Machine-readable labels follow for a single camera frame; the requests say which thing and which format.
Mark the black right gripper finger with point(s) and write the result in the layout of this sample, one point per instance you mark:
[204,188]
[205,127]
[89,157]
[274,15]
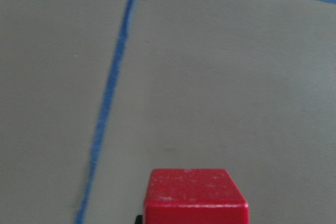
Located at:
[138,219]

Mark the red cube block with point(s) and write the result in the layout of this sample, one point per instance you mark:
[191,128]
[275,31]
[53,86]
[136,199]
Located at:
[176,195]

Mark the long blue tape line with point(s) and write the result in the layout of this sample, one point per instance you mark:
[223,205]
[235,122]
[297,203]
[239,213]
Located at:
[105,108]

